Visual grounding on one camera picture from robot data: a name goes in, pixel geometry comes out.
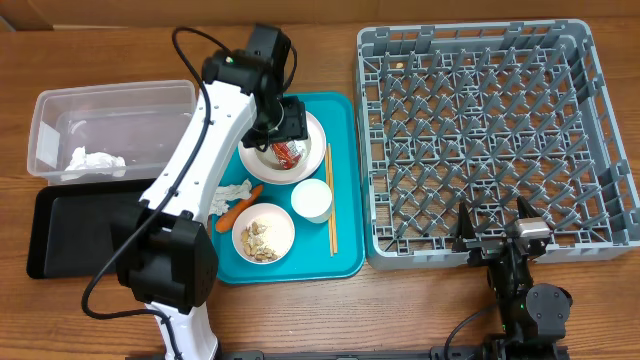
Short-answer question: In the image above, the white paper napkin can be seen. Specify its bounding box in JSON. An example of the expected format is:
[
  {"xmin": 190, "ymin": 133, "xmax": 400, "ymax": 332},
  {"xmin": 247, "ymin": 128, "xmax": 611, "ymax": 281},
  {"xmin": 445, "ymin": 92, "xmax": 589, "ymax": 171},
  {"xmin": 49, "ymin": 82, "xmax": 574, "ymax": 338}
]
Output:
[{"xmin": 209, "ymin": 179, "xmax": 252, "ymax": 216}]

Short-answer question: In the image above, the left wooden chopstick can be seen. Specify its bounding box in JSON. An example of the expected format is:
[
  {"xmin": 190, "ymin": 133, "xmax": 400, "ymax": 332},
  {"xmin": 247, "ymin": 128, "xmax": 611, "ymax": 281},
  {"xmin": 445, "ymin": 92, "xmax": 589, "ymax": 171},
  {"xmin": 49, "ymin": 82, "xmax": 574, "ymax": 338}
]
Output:
[{"xmin": 324, "ymin": 143, "xmax": 335, "ymax": 257}]

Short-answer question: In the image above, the clear plastic waste bin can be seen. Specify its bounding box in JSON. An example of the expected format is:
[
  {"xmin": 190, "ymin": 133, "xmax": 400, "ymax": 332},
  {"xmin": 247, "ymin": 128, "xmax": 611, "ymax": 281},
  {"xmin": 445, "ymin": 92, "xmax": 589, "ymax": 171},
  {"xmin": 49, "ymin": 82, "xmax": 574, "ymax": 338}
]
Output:
[{"xmin": 27, "ymin": 80, "xmax": 197, "ymax": 185}]

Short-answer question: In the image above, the wooden chopstick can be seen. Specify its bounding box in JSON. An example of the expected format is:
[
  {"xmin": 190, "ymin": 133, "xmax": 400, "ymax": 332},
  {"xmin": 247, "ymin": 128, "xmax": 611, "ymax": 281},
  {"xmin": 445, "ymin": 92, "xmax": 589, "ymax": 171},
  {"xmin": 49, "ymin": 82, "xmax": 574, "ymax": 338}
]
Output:
[
  {"xmin": 324, "ymin": 143, "xmax": 335, "ymax": 257},
  {"xmin": 325, "ymin": 143, "xmax": 338, "ymax": 257}
]

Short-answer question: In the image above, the small white bowl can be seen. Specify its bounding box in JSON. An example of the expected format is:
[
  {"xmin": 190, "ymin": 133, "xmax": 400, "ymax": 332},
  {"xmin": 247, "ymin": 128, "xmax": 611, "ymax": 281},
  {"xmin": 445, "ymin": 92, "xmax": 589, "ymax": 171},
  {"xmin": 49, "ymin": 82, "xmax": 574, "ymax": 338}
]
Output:
[{"xmin": 232, "ymin": 203, "xmax": 295, "ymax": 265}]

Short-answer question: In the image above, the red snack wrapper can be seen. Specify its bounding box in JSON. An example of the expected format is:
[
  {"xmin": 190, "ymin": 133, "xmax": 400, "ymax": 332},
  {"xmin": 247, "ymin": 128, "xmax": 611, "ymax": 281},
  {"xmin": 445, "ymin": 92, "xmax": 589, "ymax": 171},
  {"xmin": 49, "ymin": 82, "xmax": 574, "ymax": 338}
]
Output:
[{"xmin": 270, "ymin": 141, "xmax": 304, "ymax": 170}]

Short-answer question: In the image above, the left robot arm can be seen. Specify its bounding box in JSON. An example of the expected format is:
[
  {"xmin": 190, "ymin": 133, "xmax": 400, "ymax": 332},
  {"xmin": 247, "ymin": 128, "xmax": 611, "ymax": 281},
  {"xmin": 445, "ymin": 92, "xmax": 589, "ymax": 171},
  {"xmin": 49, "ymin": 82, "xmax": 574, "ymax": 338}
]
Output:
[{"xmin": 107, "ymin": 25, "xmax": 308, "ymax": 359}]

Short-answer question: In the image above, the teal plastic serving tray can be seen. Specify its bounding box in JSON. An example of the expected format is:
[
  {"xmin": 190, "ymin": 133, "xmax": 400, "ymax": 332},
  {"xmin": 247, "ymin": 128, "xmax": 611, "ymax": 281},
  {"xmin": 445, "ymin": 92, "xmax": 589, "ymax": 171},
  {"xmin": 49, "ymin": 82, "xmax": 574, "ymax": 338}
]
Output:
[{"xmin": 212, "ymin": 92, "xmax": 365, "ymax": 285}]

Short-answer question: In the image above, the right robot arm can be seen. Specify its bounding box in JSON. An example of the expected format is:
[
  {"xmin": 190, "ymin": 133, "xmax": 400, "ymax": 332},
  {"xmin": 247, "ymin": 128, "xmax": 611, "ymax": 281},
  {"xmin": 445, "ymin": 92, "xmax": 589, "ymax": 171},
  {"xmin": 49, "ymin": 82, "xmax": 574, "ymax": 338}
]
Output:
[{"xmin": 442, "ymin": 196, "xmax": 573, "ymax": 360}]

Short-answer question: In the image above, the white tissue paper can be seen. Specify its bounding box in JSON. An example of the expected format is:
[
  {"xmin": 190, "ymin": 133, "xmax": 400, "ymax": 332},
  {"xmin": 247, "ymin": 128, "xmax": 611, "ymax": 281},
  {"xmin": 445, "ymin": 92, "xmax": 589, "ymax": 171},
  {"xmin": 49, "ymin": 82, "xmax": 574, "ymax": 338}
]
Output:
[{"xmin": 61, "ymin": 147, "xmax": 126, "ymax": 181}]

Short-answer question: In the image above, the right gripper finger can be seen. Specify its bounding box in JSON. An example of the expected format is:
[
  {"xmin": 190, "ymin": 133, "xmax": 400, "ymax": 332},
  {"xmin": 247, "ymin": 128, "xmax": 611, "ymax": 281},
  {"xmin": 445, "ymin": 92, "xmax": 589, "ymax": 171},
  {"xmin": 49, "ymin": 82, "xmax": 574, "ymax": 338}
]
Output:
[
  {"xmin": 455, "ymin": 201, "xmax": 476, "ymax": 240},
  {"xmin": 517, "ymin": 195, "xmax": 540, "ymax": 219}
]

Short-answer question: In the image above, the grey plastic dishwasher rack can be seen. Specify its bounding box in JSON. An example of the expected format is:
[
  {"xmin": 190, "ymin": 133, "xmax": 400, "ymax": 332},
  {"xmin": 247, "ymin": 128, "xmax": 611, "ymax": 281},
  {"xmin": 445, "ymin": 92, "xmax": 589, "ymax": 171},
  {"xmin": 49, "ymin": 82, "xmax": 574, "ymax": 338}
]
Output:
[{"xmin": 355, "ymin": 19, "xmax": 639, "ymax": 270}]

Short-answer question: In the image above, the black plastic tray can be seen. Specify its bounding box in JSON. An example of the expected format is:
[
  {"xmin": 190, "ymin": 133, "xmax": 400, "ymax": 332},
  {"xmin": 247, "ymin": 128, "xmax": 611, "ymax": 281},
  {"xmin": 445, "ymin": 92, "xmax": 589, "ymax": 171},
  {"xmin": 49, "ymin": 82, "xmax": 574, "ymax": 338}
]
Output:
[{"xmin": 26, "ymin": 179, "xmax": 153, "ymax": 279}]

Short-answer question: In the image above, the orange carrot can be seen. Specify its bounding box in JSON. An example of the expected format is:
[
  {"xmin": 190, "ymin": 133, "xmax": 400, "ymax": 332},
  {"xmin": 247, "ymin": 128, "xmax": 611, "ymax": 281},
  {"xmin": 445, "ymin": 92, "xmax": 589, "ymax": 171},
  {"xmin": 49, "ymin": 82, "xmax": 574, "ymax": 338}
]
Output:
[{"xmin": 215, "ymin": 184, "xmax": 264, "ymax": 233}]

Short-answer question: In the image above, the large white plate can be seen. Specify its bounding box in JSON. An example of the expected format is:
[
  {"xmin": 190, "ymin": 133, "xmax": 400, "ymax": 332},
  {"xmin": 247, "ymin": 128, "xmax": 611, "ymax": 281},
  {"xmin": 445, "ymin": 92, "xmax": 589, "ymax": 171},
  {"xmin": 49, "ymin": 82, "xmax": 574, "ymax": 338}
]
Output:
[{"xmin": 238, "ymin": 111, "xmax": 326, "ymax": 185}]

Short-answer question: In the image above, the peanuts pile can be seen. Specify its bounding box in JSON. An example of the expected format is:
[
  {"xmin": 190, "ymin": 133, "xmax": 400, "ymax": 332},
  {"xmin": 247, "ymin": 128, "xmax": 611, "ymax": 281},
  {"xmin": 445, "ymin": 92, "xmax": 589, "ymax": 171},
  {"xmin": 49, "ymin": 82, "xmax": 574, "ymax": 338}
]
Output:
[{"xmin": 240, "ymin": 222, "xmax": 279, "ymax": 263}]

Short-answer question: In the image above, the right wooden chopstick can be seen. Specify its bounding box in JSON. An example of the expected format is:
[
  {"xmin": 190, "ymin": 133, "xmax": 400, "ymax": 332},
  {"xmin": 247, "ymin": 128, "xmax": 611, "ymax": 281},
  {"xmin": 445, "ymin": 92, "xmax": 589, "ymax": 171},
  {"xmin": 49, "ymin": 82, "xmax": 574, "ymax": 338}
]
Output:
[{"xmin": 325, "ymin": 143, "xmax": 338, "ymax": 257}]

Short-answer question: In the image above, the white cup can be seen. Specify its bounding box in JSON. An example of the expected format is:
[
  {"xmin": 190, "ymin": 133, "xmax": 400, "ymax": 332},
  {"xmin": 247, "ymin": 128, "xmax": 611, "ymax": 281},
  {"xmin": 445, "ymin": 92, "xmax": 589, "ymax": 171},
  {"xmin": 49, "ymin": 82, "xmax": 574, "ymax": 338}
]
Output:
[{"xmin": 291, "ymin": 179, "xmax": 329, "ymax": 224}]

